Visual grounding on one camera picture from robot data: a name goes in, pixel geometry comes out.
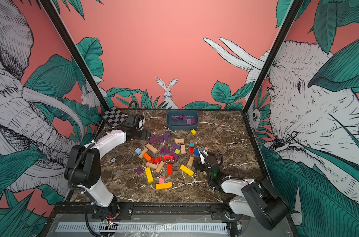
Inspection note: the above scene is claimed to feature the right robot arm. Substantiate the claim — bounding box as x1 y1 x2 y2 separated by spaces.
194 147 290 231

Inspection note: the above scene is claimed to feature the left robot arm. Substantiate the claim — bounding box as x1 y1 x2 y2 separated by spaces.
64 115 151 222

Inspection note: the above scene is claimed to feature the teal plastic storage bin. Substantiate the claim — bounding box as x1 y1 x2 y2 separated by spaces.
166 110 199 130

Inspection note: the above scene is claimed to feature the purple rectangular brick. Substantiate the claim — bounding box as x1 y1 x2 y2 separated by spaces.
149 136 158 144

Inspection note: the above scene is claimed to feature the long natural wood brick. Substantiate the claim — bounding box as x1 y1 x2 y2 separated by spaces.
146 143 158 154

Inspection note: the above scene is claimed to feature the yellow tilted long brick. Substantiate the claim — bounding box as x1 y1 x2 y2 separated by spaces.
179 165 194 177

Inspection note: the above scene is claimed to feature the orange rectangular brick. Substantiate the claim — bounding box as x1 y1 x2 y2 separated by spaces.
143 153 152 162

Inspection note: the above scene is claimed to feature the natural wood upright plank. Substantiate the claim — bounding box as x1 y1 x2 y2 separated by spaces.
139 148 148 158

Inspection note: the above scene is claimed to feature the purple wedge brick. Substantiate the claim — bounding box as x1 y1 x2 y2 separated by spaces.
160 148 170 155

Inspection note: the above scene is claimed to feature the natural wood plank brick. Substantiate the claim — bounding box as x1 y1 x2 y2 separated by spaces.
180 144 186 154

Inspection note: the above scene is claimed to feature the red arch brick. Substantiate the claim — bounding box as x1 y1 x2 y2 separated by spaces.
162 155 173 162

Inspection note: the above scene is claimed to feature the purple long brick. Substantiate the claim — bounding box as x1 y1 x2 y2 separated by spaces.
171 144 181 150
170 152 179 160

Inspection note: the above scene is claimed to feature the purple long brick lower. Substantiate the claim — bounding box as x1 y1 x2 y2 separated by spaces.
170 152 179 160

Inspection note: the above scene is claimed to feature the black white chessboard box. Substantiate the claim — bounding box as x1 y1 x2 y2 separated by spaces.
100 107 129 128

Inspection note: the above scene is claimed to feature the natural wood arch brick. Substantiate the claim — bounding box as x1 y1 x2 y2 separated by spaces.
175 138 184 144

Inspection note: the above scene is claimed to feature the purple front cube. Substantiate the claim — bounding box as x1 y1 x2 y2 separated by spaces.
136 168 143 175

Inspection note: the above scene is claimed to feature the red rectangular brick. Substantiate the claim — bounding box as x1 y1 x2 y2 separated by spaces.
167 164 173 175

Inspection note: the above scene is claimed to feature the pink small brick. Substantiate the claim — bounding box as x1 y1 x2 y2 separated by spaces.
159 176 165 184

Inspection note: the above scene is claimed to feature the orange long flat brick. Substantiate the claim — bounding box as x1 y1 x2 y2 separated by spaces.
156 182 172 190

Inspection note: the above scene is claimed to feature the black frame post left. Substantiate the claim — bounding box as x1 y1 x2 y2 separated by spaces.
40 0 109 110

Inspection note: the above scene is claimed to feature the black frame post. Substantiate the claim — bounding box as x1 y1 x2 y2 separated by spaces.
242 0 303 115
40 0 109 110

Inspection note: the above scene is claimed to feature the black frame post right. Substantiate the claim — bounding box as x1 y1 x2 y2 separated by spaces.
242 0 303 115

